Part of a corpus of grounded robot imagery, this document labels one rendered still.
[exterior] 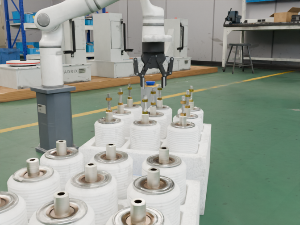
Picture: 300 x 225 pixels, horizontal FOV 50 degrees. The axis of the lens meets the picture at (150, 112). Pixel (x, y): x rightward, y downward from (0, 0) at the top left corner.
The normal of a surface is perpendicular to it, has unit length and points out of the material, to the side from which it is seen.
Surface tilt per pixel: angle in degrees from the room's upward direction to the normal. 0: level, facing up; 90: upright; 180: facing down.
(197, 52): 90
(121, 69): 90
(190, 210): 0
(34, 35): 90
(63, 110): 90
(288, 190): 0
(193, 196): 0
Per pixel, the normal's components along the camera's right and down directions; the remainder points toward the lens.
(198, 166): -0.22, 0.22
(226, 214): 0.00, -0.97
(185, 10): -0.67, 0.16
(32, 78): 0.75, 0.15
